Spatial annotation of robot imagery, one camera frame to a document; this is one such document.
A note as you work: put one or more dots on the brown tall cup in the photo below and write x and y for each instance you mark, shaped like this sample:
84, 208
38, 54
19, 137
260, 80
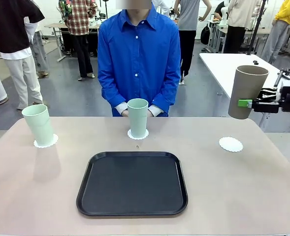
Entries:
245, 83

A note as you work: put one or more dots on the white scalloped paper coaster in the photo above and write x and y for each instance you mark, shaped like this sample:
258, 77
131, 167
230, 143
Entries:
231, 144
138, 138
50, 145

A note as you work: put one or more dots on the pale green tall cup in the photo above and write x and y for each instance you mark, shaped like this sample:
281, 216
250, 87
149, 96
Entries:
138, 118
37, 123

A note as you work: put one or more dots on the person's right forearm blue sleeve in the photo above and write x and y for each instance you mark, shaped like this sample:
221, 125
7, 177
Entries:
111, 96

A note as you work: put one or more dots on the person's left forearm blue sleeve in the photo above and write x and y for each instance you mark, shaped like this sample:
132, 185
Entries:
167, 98

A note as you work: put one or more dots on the person's left hand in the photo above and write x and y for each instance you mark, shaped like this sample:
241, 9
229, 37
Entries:
150, 113

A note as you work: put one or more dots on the person's right hand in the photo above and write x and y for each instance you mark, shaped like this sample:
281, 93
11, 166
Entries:
125, 113

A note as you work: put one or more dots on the black metal rod clamp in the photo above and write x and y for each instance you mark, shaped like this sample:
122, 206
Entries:
277, 78

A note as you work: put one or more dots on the small black object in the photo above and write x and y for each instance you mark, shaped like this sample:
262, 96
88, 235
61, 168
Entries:
255, 62

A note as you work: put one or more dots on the white rounded table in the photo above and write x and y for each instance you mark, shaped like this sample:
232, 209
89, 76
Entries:
221, 71

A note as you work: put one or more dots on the person in yellow hoodie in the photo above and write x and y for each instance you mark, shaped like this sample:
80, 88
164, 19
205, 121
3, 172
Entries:
275, 39

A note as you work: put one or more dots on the black stand pole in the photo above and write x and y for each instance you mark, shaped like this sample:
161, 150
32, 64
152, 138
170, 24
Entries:
256, 27

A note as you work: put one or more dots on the black bag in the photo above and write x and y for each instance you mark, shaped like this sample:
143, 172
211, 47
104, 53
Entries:
205, 35

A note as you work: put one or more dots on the person in beige shirt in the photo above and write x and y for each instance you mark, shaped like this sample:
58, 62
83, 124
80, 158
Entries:
240, 14

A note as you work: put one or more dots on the seated person in black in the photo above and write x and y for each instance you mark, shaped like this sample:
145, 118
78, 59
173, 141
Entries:
218, 9

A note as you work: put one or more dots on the person in grey shirt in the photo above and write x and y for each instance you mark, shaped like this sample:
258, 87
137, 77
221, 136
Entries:
187, 17

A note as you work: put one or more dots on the person in blue shirt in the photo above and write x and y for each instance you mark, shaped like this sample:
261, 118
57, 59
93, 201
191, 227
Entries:
138, 54

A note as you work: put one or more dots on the black plastic serving tray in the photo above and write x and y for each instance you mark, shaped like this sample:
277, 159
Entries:
135, 189

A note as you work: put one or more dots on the person in plaid shirt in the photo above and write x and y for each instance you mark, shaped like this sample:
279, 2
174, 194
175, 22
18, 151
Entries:
78, 19

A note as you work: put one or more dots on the wooden top desk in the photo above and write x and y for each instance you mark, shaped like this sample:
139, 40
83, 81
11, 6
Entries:
56, 25

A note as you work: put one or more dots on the person in grey trousers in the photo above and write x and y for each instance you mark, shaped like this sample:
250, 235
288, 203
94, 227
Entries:
40, 54

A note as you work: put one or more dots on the person in black shirt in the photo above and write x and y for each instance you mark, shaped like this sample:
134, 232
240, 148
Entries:
9, 29

